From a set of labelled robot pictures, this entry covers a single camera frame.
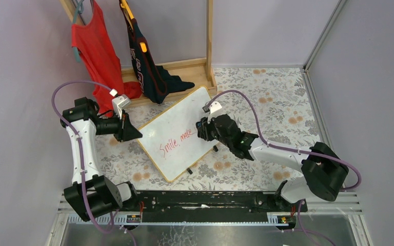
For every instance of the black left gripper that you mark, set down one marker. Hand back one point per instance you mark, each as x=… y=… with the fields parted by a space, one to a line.
x=122 y=125

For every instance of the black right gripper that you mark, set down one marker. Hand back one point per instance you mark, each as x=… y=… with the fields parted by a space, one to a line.
x=206 y=128

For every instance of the yellow framed whiteboard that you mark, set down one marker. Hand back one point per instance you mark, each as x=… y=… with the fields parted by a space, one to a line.
x=171 y=139

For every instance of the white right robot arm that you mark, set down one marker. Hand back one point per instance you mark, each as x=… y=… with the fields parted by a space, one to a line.
x=323 y=174

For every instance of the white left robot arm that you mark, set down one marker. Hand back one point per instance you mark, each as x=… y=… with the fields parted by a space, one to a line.
x=91 y=193

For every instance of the navy blue shirt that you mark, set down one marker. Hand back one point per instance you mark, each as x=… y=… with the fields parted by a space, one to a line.
x=155 y=81

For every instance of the wooden clothes rack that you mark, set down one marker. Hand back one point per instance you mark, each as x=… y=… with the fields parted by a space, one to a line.
x=197 y=70

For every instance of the floral table mat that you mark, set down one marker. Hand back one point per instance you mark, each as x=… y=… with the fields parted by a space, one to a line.
x=273 y=99

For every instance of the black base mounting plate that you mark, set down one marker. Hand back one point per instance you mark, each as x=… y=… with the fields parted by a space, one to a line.
x=242 y=207

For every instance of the red tank top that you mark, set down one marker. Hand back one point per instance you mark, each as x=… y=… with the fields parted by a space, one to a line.
x=99 y=57

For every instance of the yellow clothes hanger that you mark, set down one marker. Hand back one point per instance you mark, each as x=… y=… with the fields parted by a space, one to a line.
x=126 y=9

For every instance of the teal clothes hanger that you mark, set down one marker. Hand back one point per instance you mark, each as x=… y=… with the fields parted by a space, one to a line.
x=74 y=29

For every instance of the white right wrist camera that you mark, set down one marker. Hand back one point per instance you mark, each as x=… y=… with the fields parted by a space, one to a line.
x=214 y=109

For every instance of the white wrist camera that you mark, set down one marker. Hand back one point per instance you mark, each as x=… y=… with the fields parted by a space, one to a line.
x=214 y=109
x=119 y=103

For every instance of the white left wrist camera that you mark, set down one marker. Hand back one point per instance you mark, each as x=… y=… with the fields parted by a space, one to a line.
x=119 y=103

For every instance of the aluminium frame rail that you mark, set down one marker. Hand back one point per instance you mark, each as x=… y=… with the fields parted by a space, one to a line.
x=323 y=36

